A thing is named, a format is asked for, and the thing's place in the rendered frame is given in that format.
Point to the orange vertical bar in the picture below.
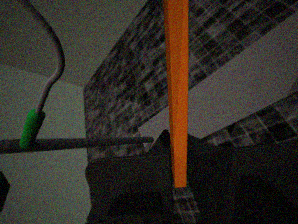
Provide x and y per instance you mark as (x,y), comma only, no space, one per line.
(176,18)

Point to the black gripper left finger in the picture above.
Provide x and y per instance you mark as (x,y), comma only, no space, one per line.
(151,172)

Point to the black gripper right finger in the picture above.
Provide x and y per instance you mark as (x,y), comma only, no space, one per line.
(213,173)

